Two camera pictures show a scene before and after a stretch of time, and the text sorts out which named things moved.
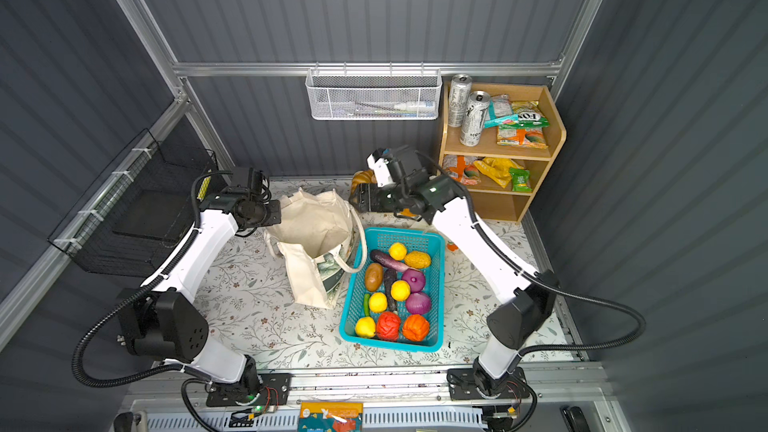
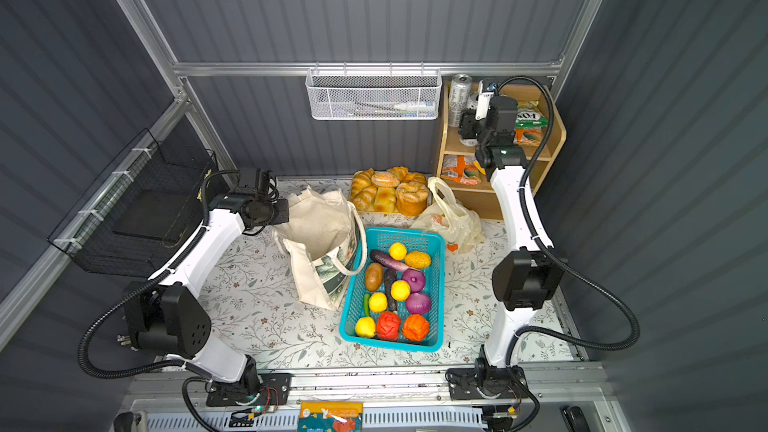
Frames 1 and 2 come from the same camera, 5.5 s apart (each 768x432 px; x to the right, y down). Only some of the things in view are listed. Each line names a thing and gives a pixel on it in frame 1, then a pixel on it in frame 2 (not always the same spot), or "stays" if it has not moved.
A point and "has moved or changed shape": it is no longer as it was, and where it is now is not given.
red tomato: x=388 y=326 stays
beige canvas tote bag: x=320 y=237 has moved or changed shape
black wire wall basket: x=138 y=211 stays
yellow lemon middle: x=400 y=290 stays
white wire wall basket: x=374 y=93 stays
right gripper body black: x=393 y=196 to x=472 y=130
